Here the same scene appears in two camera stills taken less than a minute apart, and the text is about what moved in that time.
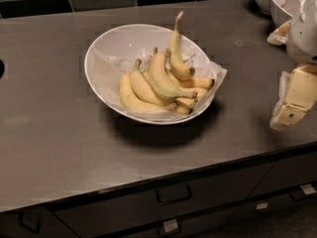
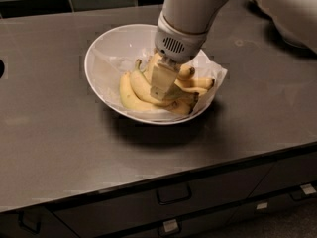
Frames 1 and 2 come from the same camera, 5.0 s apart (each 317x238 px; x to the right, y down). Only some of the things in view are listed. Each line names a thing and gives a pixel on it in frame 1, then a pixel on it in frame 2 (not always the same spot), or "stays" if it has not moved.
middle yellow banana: [146, 89] stays
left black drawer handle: [27, 228] stays
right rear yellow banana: [197, 82] stays
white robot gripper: [304, 34] -> [179, 45]
